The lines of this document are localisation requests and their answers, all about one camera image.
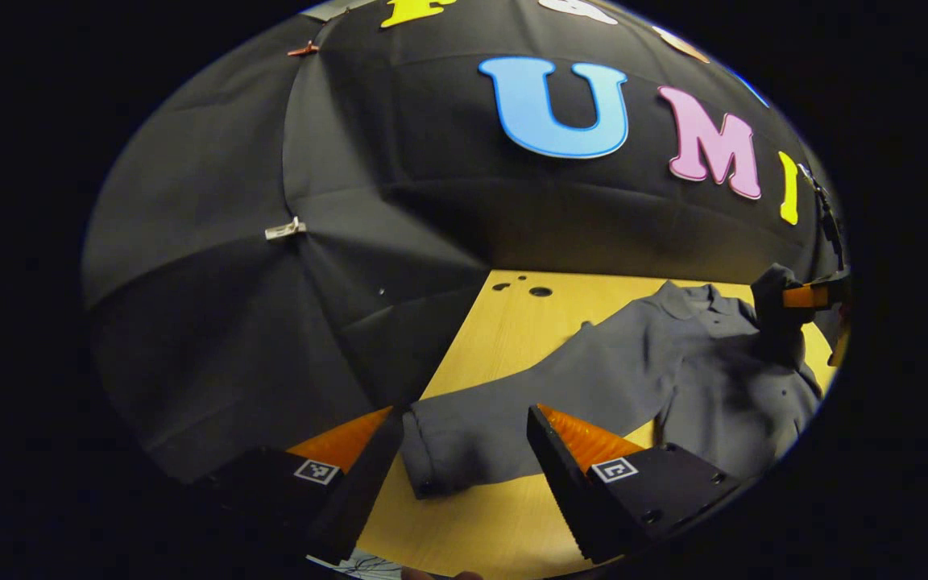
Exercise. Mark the white printed sheet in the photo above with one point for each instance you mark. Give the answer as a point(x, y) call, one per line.
point(351, 566)

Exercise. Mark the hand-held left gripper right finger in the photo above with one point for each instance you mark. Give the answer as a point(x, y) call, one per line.
point(569, 491)

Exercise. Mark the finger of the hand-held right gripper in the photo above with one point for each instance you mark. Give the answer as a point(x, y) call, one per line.
point(802, 296)
point(840, 346)

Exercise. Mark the grey button shirt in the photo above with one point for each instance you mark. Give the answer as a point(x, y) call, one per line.
point(633, 362)

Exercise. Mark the small white clip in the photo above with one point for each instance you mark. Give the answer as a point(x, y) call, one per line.
point(285, 229)

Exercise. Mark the small red clip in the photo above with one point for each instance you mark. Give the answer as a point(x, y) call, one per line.
point(303, 50)

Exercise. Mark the black backdrop cloth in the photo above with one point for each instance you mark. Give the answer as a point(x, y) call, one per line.
point(351, 161)

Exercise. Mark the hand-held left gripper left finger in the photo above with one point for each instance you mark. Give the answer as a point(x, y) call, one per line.
point(359, 499)

